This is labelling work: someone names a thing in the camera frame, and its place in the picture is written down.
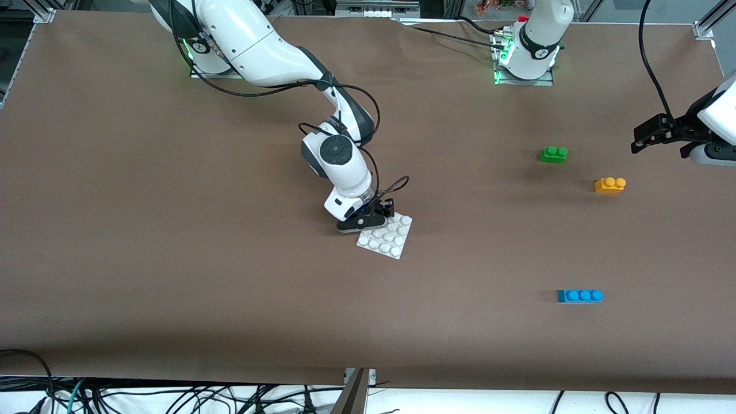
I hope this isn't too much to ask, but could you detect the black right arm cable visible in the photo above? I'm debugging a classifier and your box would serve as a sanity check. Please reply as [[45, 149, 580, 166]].
[[167, 0, 410, 202]]

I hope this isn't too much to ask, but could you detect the black floor cables tangle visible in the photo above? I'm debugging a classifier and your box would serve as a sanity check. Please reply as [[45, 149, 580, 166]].
[[55, 377, 346, 414]]

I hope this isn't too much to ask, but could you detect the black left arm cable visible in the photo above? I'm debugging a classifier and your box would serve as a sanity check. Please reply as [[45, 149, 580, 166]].
[[638, 0, 673, 118]]

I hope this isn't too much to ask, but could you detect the thin black base cable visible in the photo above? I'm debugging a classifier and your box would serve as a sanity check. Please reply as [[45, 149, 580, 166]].
[[402, 23, 502, 51]]

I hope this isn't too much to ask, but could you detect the blue three-stud block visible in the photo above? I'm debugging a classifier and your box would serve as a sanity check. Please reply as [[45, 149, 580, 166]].
[[557, 289, 604, 304]]

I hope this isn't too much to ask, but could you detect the white studded base plate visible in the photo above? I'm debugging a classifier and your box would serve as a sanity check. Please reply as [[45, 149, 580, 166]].
[[356, 212, 413, 260]]

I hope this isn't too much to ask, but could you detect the teal floor cable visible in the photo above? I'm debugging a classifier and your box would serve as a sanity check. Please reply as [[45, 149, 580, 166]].
[[64, 378, 87, 414]]

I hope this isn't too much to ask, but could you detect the colourful small toys pile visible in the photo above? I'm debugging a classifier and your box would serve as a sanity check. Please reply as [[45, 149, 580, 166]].
[[474, 0, 532, 15]]

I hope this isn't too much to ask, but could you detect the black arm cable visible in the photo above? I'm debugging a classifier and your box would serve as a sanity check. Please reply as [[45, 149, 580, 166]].
[[167, 0, 410, 202], [638, 0, 673, 118]]

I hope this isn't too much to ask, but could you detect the dark table support post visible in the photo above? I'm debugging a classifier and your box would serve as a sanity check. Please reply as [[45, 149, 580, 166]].
[[331, 368, 369, 414]]

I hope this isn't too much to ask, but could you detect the grey power strip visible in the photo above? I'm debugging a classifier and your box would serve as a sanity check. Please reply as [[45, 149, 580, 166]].
[[336, 0, 420, 18]]

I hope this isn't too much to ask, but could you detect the brown table cover sheet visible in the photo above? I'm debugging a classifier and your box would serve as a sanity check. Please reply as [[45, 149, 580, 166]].
[[0, 10, 736, 394]]

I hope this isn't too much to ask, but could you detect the black looped floor cable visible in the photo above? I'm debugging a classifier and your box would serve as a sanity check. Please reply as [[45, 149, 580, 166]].
[[0, 349, 55, 414]]

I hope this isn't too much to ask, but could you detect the aluminium table edge rail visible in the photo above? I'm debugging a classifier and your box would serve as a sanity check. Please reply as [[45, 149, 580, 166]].
[[0, 26, 30, 110]]

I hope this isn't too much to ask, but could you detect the thick black base cable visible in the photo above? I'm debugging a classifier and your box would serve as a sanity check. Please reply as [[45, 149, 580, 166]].
[[457, 16, 502, 36]]

